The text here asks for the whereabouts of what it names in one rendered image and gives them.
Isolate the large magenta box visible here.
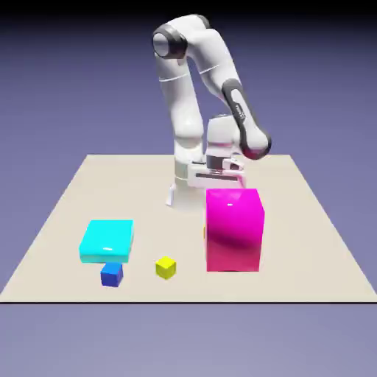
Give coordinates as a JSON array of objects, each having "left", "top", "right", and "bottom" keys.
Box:
[{"left": 205, "top": 188, "right": 265, "bottom": 272}]

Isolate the small yellow cube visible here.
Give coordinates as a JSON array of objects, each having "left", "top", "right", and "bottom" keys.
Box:
[{"left": 155, "top": 256, "right": 177, "bottom": 280}]

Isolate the small blue cube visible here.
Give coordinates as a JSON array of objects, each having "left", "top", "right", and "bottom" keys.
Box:
[{"left": 100, "top": 262, "right": 124, "bottom": 288}]

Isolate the large cyan box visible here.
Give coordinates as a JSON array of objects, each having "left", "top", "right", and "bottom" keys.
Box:
[{"left": 78, "top": 219, "right": 135, "bottom": 264}]

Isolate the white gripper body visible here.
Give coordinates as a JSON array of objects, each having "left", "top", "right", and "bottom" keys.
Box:
[{"left": 187, "top": 163, "right": 247, "bottom": 190}]

